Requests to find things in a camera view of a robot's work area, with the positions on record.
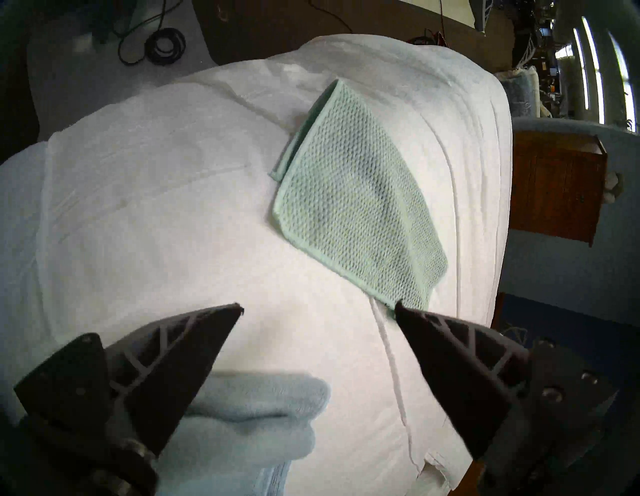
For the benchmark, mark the light blue plush blanket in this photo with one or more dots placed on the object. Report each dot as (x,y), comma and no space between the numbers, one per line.
(522,92)

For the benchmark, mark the small white potted plant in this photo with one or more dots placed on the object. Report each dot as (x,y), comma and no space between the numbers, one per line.
(612,187)

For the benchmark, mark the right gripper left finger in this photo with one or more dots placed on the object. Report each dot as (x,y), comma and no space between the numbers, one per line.
(165,380)

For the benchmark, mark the mint green waffle towel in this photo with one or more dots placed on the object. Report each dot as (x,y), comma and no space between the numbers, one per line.
(360,200)

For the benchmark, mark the tall brown wooden dresser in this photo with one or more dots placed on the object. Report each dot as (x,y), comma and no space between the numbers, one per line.
(555,185)

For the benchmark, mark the white bed comforter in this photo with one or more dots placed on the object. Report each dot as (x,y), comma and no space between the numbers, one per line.
(150,225)

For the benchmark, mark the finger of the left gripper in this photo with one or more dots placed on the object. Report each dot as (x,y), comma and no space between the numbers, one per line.
(481,12)

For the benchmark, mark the light blue hand towel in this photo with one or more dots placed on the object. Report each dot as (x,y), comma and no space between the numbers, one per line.
(250,415)

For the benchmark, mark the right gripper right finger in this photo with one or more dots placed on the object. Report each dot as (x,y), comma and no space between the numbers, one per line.
(465,380)

